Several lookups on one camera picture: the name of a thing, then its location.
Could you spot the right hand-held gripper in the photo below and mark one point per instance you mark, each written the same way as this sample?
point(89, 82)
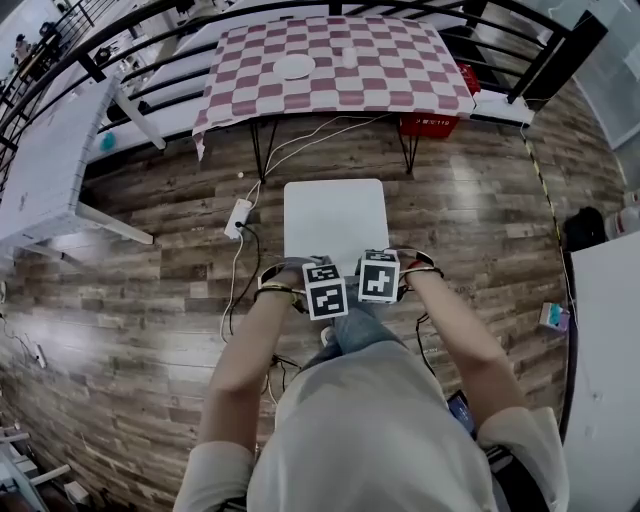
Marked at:
point(379, 280)

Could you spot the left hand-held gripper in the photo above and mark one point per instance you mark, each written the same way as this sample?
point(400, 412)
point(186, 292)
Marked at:
point(327, 292)

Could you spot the white wooden chair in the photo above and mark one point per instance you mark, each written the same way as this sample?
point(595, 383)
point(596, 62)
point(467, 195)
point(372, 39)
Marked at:
point(335, 215)

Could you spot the person's left forearm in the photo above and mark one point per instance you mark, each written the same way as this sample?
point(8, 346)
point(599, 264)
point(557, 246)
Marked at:
point(240, 360)

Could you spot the black shoulder bag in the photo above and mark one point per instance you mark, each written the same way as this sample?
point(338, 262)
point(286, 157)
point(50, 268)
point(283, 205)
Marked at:
point(510, 485)

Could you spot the person's right forearm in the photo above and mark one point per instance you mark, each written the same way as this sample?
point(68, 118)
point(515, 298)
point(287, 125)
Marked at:
point(465, 345)

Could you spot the red white checkered table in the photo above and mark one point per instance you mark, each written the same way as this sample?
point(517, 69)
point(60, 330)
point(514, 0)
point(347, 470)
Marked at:
point(390, 60)

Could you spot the person's right hand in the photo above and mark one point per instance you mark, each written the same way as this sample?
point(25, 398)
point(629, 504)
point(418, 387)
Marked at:
point(416, 262)

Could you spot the person's left hand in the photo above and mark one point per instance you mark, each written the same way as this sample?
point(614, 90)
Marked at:
point(285, 274)

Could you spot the person's white shoe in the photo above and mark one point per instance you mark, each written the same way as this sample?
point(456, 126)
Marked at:
point(326, 336)

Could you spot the person's jeans leg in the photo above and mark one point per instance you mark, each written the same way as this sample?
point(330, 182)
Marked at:
point(360, 332)

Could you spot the white power strip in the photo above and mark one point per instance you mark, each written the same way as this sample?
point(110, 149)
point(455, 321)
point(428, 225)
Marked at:
point(238, 219)

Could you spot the person's white shirt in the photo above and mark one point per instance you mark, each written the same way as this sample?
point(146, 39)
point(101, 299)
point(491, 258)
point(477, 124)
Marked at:
point(370, 430)

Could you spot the blue screen phone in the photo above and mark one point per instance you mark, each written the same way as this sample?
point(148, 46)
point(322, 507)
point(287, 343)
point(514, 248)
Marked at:
point(462, 415)

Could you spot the red plastic crate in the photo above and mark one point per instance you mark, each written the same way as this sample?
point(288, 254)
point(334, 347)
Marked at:
point(430, 125)

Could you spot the pastel tissue box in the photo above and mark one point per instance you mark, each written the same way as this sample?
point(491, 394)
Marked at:
point(554, 316)

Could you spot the yellow black floor tape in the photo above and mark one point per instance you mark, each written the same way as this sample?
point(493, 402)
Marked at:
point(542, 185)

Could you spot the black bag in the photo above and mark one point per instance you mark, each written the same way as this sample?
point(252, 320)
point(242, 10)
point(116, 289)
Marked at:
point(585, 230)

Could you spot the white cup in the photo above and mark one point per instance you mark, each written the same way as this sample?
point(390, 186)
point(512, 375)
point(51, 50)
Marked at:
point(348, 57)

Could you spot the white round plate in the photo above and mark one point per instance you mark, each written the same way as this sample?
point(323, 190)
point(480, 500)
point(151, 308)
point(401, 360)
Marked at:
point(294, 67)

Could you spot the teal round object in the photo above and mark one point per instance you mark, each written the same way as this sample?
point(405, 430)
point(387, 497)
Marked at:
point(106, 142)

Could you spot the black metal railing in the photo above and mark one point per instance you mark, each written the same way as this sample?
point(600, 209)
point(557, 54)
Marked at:
point(560, 60)

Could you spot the white floor adapter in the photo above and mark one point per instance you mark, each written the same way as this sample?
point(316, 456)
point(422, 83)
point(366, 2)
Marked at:
point(40, 355)

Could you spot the white tiled table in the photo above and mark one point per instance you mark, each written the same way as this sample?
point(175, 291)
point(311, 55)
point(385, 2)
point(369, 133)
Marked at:
point(45, 160)

